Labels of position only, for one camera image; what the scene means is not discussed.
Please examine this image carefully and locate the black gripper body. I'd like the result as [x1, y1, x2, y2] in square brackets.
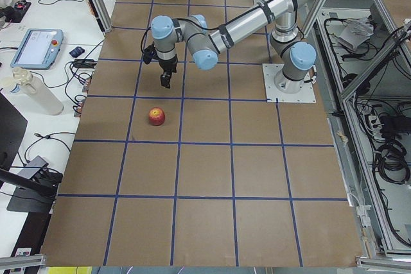
[159, 55, 178, 76]

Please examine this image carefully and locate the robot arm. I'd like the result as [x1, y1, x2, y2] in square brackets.
[142, 0, 317, 94]

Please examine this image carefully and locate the white thermos bottle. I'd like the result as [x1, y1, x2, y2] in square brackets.
[1, 67, 64, 116]

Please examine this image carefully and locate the red yellow apple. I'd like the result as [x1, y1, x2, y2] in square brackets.
[148, 107, 166, 126]

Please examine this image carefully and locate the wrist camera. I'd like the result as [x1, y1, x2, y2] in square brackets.
[143, 44, 158, 64]

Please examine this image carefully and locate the black monitor stand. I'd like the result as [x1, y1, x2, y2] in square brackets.
[1, 96, 62, 214]

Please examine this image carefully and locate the dark blue small pouch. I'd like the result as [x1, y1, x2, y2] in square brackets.
[69, 46, 85, 58]

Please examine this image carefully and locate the blue teach pendant near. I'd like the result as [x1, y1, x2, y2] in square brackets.
[10, 28, 64, 70]

